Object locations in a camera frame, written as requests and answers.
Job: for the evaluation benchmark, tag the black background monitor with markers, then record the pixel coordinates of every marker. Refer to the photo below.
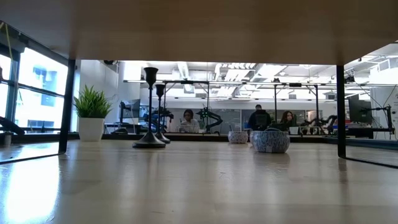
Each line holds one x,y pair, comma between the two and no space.
357,110
132,107

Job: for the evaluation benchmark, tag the green plant in white pot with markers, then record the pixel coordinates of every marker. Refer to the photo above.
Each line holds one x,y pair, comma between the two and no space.
91,129

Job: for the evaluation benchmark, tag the black window frame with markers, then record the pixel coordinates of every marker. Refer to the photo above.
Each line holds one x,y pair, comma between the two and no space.
14,93

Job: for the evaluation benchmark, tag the black background gantry frame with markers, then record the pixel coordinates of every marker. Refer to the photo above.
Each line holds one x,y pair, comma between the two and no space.
295,84
186,82

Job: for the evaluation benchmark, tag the background black robot arm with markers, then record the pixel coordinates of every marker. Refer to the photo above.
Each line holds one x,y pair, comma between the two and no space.
206,113
161,113
326,123

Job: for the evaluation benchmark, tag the blue patterned candle bowl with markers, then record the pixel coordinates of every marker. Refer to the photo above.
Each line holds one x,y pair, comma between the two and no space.
271,141

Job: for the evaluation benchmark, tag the black aluminium table frame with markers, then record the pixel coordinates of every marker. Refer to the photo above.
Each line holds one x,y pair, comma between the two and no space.
202,138

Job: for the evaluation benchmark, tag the black metal candlestick holder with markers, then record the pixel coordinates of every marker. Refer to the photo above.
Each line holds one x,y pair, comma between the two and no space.
160,90
150,74

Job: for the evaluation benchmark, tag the small white background pot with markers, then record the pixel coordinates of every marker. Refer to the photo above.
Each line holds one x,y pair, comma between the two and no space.
293,130

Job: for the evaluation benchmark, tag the white patterned candle bowl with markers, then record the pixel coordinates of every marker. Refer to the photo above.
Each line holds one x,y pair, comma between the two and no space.
237,137

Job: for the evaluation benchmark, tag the wooden riser shelf black legs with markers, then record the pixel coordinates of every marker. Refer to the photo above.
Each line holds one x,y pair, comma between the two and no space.
199,31

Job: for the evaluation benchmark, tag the person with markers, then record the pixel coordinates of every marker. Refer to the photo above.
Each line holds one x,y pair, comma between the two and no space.
287,119
259,119
189,124

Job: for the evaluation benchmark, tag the small grey cylinder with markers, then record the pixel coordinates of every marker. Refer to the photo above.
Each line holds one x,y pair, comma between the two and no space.
7,140

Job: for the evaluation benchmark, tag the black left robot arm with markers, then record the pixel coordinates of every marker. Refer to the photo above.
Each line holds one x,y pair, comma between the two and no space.
11,127

